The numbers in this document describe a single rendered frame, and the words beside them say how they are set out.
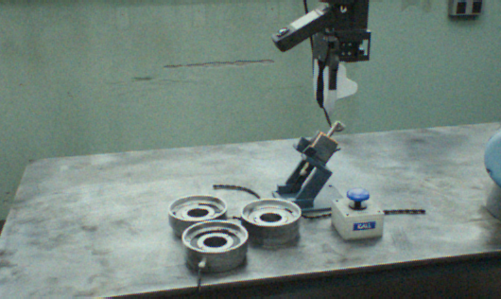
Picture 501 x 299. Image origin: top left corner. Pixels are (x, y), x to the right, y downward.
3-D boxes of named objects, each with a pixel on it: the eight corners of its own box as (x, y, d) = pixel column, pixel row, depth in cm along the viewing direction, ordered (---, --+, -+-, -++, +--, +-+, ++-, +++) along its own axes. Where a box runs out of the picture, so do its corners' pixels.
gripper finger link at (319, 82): (345, 106, 118) (351, 61, 113) (315, 109, 117) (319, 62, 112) (339, 99, 120) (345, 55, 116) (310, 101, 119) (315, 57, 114)
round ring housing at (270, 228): (263, 254, 102) (263, 231, 100) (229, 229, 110) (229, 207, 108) (313, 236, 107) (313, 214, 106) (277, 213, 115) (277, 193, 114)
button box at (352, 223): (344, 241, 105) (345, 215, 103) (331, 221, 112) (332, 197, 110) (388, 236, 107) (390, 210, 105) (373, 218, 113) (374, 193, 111)
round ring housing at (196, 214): (166, 242, 105) (164, 221, 104) (171, 215, 115) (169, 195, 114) (228, 240, 106) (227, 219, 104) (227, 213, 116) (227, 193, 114)
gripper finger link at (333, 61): (339, 90, 108) (338, 39, 106) (331, 91, 107) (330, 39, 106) (330, 88, 112) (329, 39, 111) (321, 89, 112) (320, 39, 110)
